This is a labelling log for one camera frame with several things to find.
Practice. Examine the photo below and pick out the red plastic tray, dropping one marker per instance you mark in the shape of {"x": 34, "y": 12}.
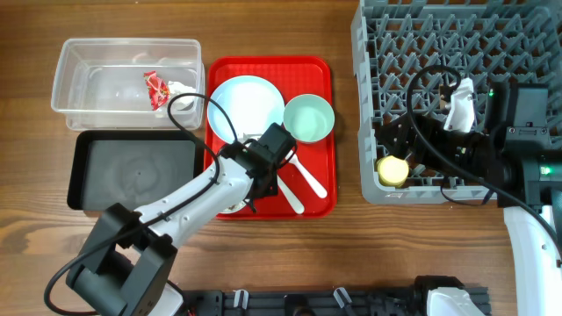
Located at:
{"x": 292, "y": 76}

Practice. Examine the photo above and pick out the white plastic spoon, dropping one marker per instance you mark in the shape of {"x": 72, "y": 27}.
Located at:
{"x": 293, "y": 201}

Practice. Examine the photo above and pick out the yellow plastic cup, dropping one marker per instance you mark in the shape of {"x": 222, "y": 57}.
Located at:
{"x": 392, "y": 171}

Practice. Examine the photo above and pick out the light blue food bowl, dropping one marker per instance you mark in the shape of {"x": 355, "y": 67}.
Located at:
{"x": 234, "y": 208}

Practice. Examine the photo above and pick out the black square bin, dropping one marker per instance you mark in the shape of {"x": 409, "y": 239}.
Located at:
{"x": 130, "y": 167}

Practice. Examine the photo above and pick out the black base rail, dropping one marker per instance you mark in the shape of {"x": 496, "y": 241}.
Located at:
{"x": 391, "y": 301}

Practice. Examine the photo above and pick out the red snack wrapper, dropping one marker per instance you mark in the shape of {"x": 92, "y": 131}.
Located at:
{"x": 158, "y": 90}

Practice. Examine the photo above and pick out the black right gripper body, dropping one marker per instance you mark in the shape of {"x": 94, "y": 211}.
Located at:
{"x": 445, "y": 147}

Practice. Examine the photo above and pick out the light blue plate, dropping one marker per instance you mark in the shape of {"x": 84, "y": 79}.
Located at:
{"x": 251, "y": 103}

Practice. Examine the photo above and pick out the white napkin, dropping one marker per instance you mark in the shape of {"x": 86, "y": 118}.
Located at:
{"x": 184, "y": 103}

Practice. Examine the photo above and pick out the mint green bowl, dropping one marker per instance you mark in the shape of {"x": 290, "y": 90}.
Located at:
{"x": 309, "y": 118}

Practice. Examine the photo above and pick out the grey dishwasher rack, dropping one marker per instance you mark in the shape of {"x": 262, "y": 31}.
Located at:
{"x": 486, "y": 41}

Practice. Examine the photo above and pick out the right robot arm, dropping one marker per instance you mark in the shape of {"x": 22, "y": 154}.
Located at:
{"x": 514, "y": 158}

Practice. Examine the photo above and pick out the clear plastic storage bin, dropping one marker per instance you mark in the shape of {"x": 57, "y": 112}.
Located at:
{"x": 99, "y": 84}

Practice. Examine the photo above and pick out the white plastic fork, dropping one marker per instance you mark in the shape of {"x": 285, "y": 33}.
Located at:
{"x": 314, "y": 184}

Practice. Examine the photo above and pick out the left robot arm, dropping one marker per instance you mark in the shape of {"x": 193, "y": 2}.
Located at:
{"x": 124, "y": 265}

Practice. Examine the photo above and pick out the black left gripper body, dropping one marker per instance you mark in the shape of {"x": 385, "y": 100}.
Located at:
{"x": 273, "y": 187}

